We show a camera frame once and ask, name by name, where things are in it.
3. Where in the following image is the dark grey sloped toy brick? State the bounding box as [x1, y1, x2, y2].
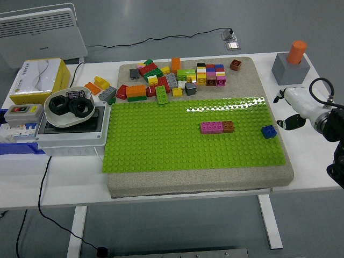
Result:
[184, 82, 198, 96]

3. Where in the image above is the flat orange toy brick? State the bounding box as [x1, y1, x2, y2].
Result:
[84, 82, 102, 96]

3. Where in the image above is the grey-brown foam mat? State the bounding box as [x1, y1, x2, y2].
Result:
[106, 56, 295, 199]

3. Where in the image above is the large black nut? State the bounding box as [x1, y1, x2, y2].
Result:
[48, 95, 71, 116]
[68, 98, 91, 118]

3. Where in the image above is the white panel heater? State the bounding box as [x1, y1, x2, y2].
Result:
[0, 3, 89, 69]

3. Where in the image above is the white circuit breaker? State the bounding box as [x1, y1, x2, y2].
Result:
[12, 122, 37, 142]

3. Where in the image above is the white table leg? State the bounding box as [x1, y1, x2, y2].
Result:
[257, 195, 284, 250]
[66, 206, 88, 258]

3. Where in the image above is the floor socket with plug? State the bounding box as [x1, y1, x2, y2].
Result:
[221, 28, 237, 41]

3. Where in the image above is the grey electrical enclosure box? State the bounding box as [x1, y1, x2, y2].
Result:
[34, 101, 111, 157]

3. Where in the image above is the grey push-button switch box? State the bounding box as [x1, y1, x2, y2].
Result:
[3, 103, 45, 127]

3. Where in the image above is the yellow tissue box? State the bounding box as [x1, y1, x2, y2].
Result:
[9, 58, 71, 105]

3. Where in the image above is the green studded baseplate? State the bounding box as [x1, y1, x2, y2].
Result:
[101, 96, 286, 173]

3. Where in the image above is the long light grey toy brick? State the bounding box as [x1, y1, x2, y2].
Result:
[164, 73, 178, 89]

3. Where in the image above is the grey block holder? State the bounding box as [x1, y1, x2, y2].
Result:
[271, 52, 311, 86]

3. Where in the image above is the black floor cable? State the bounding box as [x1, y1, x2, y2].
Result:
[85, 27, 233, 49]

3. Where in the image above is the long lime toy brick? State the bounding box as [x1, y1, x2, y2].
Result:
[155, 85, 170, 105]

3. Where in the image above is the long dark green toy brick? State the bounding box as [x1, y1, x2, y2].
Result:
[143, 68, 163, 82]

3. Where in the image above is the long orange toy brick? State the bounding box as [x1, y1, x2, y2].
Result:
[125, 85, 147, 98]

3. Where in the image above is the orange cylinder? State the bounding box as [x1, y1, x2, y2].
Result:
[286, 40, 307, 65]

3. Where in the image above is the white bowl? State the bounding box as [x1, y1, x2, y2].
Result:
[44, 85, 96, 128]

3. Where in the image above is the red sloped toy brick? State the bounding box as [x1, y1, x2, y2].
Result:
[116, 84, 128, 101]

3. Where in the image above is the long red toy brick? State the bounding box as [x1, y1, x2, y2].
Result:
[138, 63, 158, 76]

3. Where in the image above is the large lime toy brick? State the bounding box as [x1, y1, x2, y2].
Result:
[176, 69, 197, 82]

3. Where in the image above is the small black circuit board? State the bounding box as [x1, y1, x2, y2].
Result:
[66, 90, 86, 99]

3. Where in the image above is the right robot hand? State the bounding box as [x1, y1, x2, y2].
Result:
[273, 86, 330, 131]

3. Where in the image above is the blue plastic bin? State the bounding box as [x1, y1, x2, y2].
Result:
[0, 109, 46, 155]

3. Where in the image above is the black power cord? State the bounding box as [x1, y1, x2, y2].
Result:
[37, 155, 99, 252]

